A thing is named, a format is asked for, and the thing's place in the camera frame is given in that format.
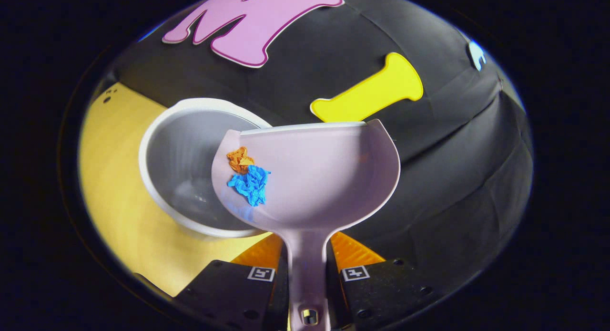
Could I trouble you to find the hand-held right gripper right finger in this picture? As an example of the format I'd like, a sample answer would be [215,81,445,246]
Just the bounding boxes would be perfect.
[326,231,447,331]

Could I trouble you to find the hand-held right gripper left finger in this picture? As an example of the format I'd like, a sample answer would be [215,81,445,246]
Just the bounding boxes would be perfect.
[174,233,289,331]

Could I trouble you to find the blue paper trash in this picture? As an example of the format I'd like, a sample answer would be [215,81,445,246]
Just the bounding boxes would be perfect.
[227,165,272,207]

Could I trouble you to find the pink dustpan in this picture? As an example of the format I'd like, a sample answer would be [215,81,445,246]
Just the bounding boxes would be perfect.
[211,119,401,331]

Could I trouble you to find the orange paper trash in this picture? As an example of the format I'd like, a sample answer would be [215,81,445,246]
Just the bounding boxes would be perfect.
[226,146,255,175]

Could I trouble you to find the white ribbed garbage bin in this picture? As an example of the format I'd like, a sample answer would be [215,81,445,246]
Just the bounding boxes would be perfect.
[138,98,275,239]

